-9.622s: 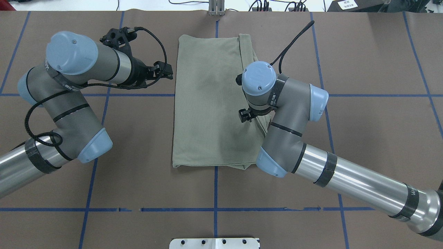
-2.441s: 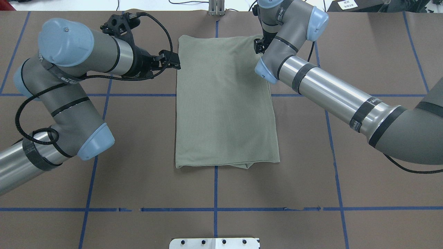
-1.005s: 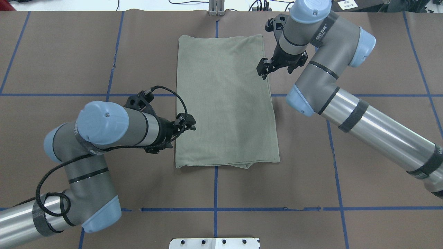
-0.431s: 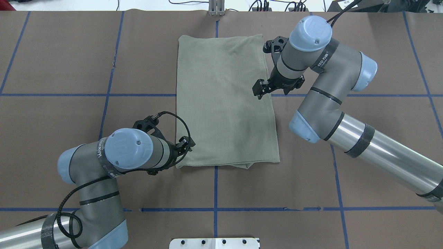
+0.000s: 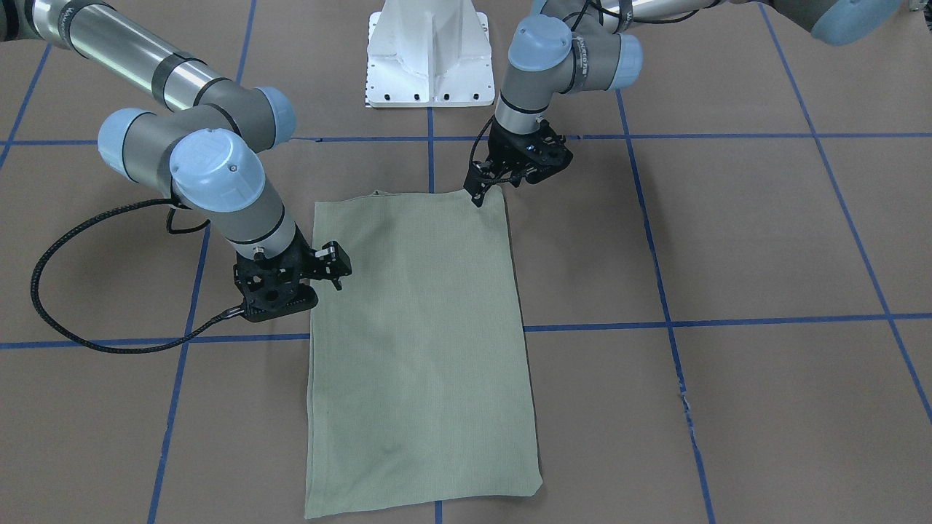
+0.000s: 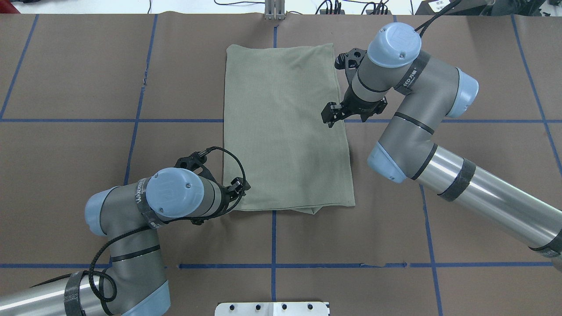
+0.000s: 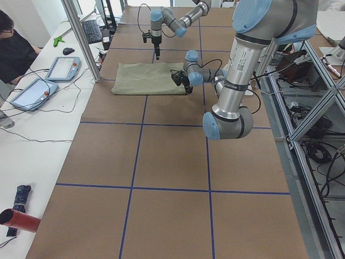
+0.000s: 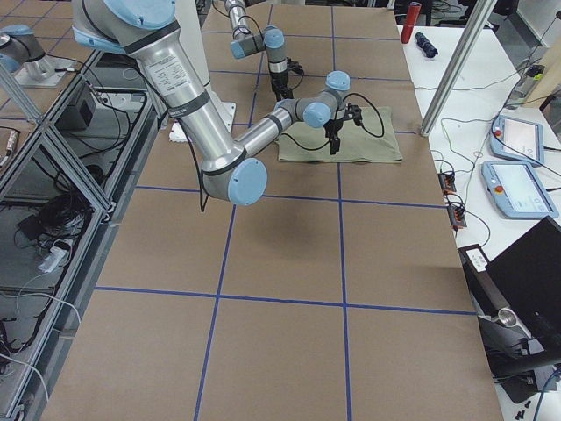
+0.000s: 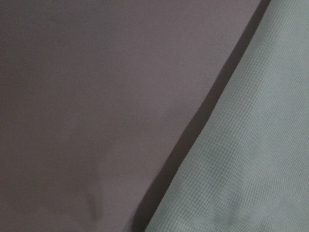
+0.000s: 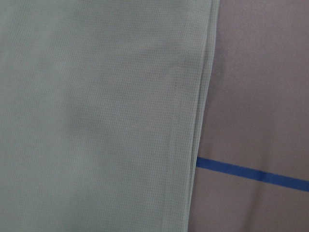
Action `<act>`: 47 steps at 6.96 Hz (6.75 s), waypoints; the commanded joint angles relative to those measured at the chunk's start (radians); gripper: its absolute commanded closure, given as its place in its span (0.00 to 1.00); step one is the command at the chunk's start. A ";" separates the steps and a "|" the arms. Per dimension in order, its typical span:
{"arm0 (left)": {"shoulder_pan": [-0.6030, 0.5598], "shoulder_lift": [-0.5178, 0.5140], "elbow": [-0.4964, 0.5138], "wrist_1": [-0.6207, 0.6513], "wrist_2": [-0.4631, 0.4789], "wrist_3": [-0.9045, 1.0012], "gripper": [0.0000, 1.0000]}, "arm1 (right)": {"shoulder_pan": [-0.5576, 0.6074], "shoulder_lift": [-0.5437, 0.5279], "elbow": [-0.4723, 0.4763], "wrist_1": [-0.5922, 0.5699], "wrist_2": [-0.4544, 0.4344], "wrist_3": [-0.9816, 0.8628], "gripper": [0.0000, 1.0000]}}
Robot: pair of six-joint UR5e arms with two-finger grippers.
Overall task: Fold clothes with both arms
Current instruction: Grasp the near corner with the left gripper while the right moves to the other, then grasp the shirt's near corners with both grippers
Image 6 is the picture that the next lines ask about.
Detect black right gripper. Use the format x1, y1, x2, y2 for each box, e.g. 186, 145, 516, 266
321, 88, 388, 128

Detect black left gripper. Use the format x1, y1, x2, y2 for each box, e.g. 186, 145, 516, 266
211, 177, 251, 218

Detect olive green long-sleeve shirt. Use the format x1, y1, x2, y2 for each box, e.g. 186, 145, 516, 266
223, 43, 355, 214

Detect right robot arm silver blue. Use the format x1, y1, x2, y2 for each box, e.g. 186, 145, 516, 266
322, 22, 561, 270

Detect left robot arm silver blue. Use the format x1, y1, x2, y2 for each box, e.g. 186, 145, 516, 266
1, 167, 250, 316

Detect grey usb hub orange ports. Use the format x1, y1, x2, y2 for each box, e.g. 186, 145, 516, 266
315, 0, 345, 15

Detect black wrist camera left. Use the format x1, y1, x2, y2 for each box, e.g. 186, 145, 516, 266
174, 150, 216, 182

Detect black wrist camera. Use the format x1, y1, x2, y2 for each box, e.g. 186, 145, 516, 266
334, 48, 367, 85
174, 150, 216, 182

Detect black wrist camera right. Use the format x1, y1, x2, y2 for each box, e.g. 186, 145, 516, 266
334, 48, 367, 85

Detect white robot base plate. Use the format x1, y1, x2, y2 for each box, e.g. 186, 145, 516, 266
214, 302, 331, 316

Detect grey aluminium frame post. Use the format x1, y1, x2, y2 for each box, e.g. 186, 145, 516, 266
263, 0, 286, 21

